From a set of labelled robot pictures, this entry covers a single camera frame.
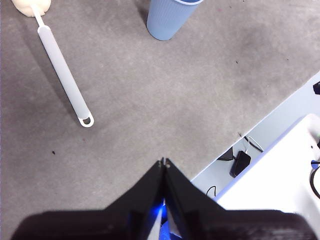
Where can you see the grey cup brush cream sponge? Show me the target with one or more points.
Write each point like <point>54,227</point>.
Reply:
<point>62,72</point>

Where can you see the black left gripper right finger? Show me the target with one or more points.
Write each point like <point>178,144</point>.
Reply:
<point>212,225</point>

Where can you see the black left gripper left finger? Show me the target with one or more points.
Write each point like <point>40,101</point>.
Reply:
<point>120,222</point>

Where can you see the black power adapter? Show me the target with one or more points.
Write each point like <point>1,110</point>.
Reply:
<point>240,163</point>

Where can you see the blue ribbed plastic cup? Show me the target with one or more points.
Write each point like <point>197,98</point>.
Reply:
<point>165,20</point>

